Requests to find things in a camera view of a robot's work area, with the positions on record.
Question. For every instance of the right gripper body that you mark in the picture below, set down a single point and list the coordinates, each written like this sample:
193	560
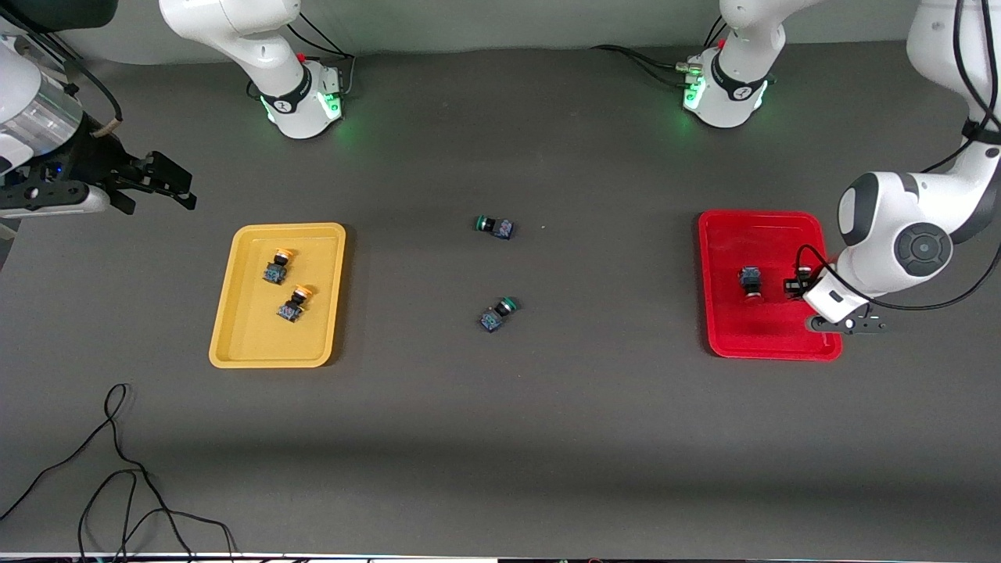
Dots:
92	166

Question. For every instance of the orange push button switch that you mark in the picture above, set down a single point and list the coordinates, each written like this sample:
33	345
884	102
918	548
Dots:
278	267
295	305

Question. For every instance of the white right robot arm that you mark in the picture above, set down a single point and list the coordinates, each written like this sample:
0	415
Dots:
235	23

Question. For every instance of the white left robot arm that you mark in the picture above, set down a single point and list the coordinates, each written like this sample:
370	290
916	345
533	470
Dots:
884	227

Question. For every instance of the red plastic tray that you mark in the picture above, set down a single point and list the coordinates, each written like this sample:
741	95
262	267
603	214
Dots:
727	250

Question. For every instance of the yellow plastic tray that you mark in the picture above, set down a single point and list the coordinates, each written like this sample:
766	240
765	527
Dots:
250	336

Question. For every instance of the green push button switch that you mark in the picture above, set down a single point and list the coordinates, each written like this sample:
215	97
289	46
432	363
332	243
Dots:
499	314
495	227

